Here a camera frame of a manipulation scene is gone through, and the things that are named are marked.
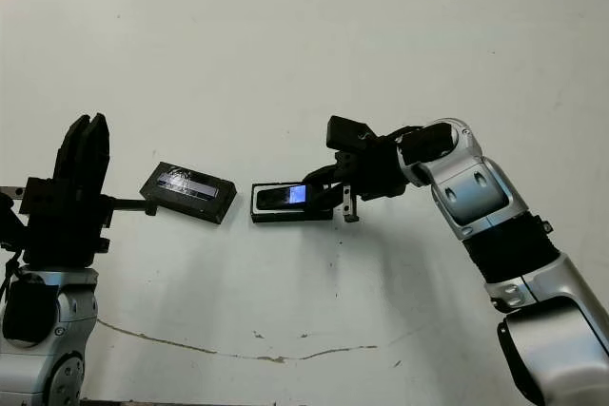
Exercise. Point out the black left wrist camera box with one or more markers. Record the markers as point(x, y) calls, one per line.
point(9, 223)

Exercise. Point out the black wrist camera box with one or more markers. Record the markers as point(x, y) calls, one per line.
point(345, 132)
point(9, 223)

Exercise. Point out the slim black camera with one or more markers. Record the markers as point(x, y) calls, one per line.
point(278, 198)

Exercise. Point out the black box base white insert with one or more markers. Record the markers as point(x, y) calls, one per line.
point(266, 217)

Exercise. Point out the black box lid with window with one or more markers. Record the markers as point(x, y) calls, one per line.
point(188, 192)

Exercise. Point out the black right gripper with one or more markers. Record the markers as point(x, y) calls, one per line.
point(376, 168)

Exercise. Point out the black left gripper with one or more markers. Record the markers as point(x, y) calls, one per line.
point(62, 230)

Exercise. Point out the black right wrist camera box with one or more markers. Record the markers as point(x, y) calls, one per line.
point(345, 132)

